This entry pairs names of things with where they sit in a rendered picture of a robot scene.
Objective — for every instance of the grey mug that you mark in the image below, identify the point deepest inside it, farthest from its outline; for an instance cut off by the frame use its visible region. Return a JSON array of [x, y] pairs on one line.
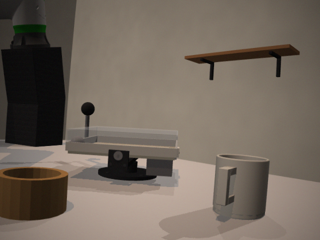
[[240, 186]]

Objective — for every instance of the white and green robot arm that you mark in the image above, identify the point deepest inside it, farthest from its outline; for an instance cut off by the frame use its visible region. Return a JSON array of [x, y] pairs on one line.
[[29, 22]]

